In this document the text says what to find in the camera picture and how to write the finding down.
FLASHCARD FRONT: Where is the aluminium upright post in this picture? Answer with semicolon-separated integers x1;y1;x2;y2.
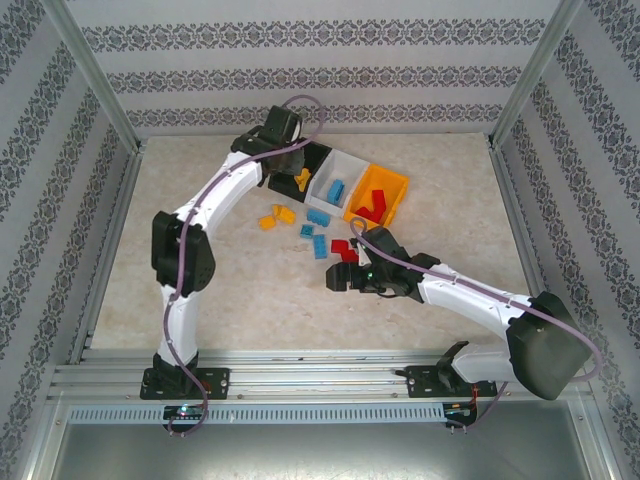
488;0;584;149
41;0;147;152

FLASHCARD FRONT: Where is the grey metal shelf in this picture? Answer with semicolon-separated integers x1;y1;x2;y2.
29;422;617;480

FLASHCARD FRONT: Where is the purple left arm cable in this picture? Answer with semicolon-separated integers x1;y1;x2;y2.
161;93;329;439

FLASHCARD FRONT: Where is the small controller board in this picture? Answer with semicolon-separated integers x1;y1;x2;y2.
163;404;208;421
443;400;479;418

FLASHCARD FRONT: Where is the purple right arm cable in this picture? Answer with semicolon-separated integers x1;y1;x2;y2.
348;215;604;434

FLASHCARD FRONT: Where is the aluminium side rail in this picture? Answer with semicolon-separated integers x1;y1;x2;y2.
66;143;147;365
486;141;567;306

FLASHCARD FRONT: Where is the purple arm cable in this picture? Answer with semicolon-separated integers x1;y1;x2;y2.
161;93;329;439
348;215;604;434

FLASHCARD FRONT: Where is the yellow plastic bin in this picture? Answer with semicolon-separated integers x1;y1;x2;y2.
341;163;411;228

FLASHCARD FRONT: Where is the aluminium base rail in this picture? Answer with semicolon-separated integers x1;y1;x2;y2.
46;347;597;402

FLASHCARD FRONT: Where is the slotted grey cable duct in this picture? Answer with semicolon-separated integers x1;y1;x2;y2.
65;404;448;426

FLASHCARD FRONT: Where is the white plastic bin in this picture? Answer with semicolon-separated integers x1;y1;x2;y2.
305;148;372;218

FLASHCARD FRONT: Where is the black plastic bin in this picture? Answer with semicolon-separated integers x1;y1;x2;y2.
266;141;334;204

